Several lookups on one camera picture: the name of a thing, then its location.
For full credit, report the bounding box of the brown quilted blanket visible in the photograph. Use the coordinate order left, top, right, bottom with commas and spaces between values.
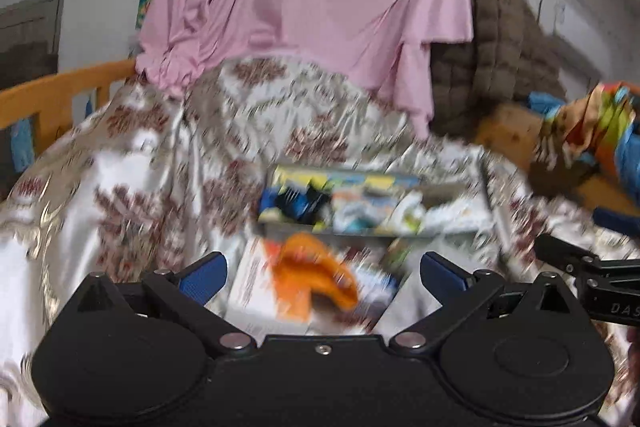
427, 0, 569, 138

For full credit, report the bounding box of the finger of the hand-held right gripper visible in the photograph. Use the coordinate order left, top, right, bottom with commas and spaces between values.
592, 207, 640, 240
534, 233, 602, 276

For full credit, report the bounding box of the black printed cloth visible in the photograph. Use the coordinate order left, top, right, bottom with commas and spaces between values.
277, 184, 334, 229

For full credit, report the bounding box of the grey metal tray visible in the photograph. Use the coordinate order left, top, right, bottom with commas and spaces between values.
255, 159, 502, 241

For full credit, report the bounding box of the orange cloth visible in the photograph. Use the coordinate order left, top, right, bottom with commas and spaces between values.
272, 231, 359, 324

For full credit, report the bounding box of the orange white booklet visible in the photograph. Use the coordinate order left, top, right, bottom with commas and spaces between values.
226, 236, 312, 339

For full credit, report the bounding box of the grey door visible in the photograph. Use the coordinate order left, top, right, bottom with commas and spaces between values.
0, 0, 67, 91

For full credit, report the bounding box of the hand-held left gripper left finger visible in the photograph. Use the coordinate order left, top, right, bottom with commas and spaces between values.
75, 251, 258, 354

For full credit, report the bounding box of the multicoloured crumpled cloth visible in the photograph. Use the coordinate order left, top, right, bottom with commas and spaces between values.
529, 81, 640, 201

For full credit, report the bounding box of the floral satin blanket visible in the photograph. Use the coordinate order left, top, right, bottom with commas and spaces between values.
0, 57, 640, 427

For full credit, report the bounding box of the blue white packet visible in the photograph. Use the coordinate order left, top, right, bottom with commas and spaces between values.
350, 256, 407, 304

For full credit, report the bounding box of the pink sheet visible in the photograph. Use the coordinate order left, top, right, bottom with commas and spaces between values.
135, 0, 477, 141

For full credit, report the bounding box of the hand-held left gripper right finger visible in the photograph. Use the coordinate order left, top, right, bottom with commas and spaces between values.
389, 251, 576, 353

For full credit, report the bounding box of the green packet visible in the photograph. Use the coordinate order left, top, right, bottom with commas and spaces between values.
384, 238, 427, 274

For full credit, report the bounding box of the blue cloth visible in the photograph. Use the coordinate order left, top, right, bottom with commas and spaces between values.
258, 186, 292, 224

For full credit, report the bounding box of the wooden bed frame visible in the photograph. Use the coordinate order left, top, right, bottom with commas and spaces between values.
0, 59, 139, 168

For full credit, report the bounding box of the white cloth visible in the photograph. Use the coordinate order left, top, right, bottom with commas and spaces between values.
425, 198, 494, 234

